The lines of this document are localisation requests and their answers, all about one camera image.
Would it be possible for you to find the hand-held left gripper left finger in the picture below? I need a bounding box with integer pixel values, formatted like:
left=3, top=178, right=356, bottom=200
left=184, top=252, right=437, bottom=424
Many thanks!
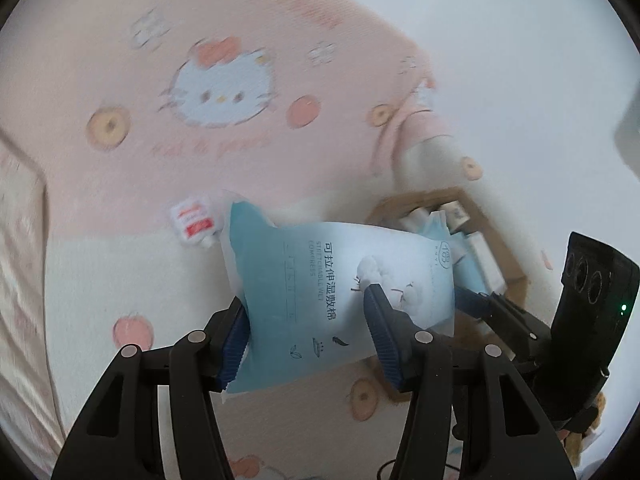
left=50, top=297, right=249, bottom=480

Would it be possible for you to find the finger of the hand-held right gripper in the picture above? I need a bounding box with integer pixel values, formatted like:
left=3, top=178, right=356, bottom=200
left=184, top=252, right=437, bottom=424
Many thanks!
left=454, top=287, right=552, bottom=361

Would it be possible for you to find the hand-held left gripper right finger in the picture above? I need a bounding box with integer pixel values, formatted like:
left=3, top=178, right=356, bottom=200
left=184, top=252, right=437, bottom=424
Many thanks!
left=364, top=284, right=576, bottom=480

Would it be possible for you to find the brown cardboard box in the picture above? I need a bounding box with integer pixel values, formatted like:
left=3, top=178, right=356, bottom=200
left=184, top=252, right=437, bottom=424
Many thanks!
left=364, top=186, right=532, bottom=311

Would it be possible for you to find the light blue cotton pad packet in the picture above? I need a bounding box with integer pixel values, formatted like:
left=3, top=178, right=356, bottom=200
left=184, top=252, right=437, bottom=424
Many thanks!
left=400, top=207, right=449, bottom=237
left=221, top=199, right=458, bottom=397

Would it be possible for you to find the long white box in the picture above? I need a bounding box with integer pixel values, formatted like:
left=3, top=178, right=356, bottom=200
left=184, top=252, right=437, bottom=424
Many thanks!
left=461, top=232, right=507, bottom=295

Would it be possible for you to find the small white box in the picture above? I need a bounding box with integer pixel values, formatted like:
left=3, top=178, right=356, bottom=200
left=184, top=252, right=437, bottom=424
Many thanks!
left=442, top=200, right=472, bottom=235

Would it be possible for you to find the small white red spout pouch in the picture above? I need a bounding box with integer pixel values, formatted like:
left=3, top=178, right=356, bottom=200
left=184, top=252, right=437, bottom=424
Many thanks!
left=169, top=196, right=227, bottom=250

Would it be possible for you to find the pink cartoon printed blanket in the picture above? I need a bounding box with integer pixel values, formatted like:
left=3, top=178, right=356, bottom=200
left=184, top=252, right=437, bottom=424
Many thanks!
left=0, top=0, right=608, bottom=480

